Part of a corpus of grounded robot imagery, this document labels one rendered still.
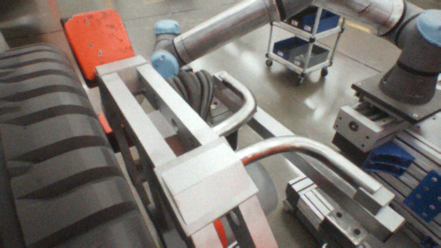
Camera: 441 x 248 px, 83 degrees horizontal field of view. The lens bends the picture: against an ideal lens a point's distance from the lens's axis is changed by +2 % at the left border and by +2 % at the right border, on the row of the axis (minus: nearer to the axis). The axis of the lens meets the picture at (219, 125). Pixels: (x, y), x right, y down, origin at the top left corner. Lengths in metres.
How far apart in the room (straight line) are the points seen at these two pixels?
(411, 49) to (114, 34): 0.78
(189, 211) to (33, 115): 0.12
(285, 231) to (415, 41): 1.01
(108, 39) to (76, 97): 0.21
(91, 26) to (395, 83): 0.83
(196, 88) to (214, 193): 0.27
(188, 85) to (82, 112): 0.27
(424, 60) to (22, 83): 0.88
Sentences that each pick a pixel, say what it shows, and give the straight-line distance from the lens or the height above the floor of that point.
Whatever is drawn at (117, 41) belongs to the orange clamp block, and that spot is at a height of 1.13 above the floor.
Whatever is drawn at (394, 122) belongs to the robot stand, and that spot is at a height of 0.76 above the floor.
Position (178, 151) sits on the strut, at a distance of 0.29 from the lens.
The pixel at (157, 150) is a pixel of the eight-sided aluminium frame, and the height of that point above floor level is 1.12.
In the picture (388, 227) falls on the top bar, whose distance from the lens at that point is 0.38.
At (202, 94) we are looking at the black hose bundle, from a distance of 0.44.
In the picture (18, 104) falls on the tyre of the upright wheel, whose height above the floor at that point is 1.18.
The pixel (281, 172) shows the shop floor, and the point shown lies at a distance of 1.65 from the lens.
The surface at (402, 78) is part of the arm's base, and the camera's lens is 0.93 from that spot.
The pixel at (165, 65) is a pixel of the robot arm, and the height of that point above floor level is 0.96.
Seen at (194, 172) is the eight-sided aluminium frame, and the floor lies 1.12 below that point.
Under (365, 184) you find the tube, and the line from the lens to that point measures 0.37.
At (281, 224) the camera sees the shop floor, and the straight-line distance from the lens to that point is 1.46.
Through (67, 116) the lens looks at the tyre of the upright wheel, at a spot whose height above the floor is 1.17.
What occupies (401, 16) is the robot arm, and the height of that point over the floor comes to 1.03.
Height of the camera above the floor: 1.27
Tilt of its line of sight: 42 degrees down
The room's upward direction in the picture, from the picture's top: straight up
